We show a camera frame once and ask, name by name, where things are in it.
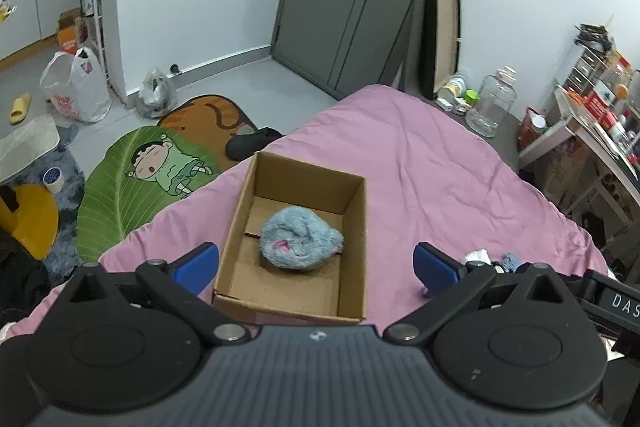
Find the white plastic bag red print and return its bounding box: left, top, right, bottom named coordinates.
left=40, top=47, right=112, bottom=124

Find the grey door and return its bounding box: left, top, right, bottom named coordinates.
left=270, top=0, right=468, bottom=102

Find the brown paper bag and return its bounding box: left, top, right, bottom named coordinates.
left=542, top=142, right=591, bottom=202

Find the black framed board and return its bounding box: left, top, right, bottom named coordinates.
left=417, top=0, right=462, bottom=100

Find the grey translucent trash bag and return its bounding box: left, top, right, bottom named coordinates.
left=136, top=68, right=179, bottom=118

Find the blue-grey plush toy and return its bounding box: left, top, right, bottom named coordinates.
left=258, top=206, right=345, bottom=275

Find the pink bed sheet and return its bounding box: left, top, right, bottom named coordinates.
left=0, top=84, right=613, bottom=348

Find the white floor mat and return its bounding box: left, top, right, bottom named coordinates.
left=0, top=114, right=61, bottom=182

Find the blue-grey sock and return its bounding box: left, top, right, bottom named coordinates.
left=492, top=252, right=523, bottom=274

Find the white can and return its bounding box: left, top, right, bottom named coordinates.
left=440, top=77, right=468, bottom=102

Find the blue fuzzy rug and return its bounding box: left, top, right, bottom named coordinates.
left=0, top=124, right=86, bottom=280

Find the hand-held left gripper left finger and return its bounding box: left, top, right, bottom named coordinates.
left=65, top=243, right=251, bottom=348

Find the white desk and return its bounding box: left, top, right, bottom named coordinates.
left=517, top=87, right=640, bottom=233

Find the grey drawer organizer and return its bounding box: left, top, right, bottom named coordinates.
left=565, top=44, right=613, bottom=95

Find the black slipper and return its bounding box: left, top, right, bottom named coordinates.
left=225, top=127, right=285, bottom=162

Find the white tape roll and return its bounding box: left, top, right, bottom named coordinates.
left=42, top=167, right=64, bottom=194

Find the dark cloth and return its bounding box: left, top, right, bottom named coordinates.
left=0, top=227, right=51, bottom=323

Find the yellow slipper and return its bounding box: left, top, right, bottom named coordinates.
left=9, top=93, right=33, bottom=124

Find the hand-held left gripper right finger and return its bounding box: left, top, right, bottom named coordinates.
left=382, top=243, right=583, bottom=347

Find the large clear water jug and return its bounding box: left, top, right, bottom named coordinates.
left=465, top=66, right=517, bottom=138

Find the green leaf cartoon rug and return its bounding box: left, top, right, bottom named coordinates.
left=76, top=126, right=226, bottom=264

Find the orange cardboard box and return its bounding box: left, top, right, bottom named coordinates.
left=56, top=9, right=86, bottom=55

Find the orange cat rug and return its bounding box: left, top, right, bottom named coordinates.
left=157, top=94, right=261, bottom=168

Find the red container white lid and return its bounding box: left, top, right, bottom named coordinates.
left=517, top=107, right=548, bottom=150

